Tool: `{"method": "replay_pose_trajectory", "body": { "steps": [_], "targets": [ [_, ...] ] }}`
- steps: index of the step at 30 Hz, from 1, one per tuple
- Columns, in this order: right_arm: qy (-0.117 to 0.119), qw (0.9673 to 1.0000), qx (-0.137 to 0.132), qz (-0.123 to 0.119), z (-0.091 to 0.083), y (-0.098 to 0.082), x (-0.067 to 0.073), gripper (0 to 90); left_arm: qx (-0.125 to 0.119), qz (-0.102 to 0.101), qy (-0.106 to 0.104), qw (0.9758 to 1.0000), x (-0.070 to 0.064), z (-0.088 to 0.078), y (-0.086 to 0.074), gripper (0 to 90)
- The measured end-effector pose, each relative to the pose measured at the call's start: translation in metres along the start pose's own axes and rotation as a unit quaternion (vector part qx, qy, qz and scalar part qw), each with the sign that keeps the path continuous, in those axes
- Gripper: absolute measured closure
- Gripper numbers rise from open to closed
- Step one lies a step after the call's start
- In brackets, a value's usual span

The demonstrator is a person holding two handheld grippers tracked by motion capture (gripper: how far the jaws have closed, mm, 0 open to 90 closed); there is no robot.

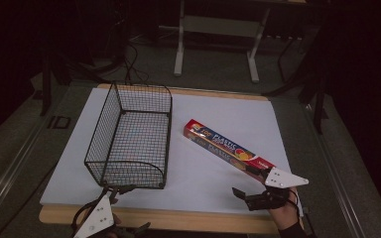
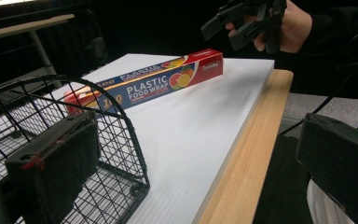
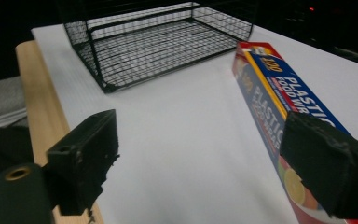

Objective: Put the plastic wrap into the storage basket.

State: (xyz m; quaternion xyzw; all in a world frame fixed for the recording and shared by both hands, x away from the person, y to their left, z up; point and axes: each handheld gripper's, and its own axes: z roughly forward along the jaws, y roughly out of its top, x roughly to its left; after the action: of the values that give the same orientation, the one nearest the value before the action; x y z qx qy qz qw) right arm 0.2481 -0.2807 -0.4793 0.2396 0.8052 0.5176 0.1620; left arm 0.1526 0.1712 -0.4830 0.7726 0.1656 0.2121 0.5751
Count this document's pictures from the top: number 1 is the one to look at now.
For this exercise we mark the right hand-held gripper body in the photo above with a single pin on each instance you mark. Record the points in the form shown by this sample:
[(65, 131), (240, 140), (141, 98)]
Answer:
[(282, 180)]

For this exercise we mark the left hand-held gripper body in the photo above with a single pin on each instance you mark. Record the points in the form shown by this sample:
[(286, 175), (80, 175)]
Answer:
[(97, 218)]

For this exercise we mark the red and blue plastic wrap box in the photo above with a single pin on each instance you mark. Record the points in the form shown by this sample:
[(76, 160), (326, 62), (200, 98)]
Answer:
[(218, 142)]

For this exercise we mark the person's left hand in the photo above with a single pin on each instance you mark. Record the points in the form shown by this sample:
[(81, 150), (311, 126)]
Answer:
[(115, 220)]

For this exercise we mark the person's right hand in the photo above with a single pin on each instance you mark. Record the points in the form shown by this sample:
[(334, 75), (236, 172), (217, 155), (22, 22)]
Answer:
[(286, 213)]

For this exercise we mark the white paper sheet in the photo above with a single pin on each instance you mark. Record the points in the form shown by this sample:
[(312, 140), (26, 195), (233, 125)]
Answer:
[(211, 185)]

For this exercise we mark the black metal stand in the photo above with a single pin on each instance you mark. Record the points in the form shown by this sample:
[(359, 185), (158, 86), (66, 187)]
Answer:
[(46, 86), (319, 99)]

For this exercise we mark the grey floor rail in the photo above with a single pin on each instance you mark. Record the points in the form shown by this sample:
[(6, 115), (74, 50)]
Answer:
[(10, 172), (337, 175)]

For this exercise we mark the black floor bracket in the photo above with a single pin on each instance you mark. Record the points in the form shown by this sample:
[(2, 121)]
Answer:
[(59, 122)]

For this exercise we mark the white metal table frame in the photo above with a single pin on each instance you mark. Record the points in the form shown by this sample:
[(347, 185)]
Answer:
[(254, 62)]

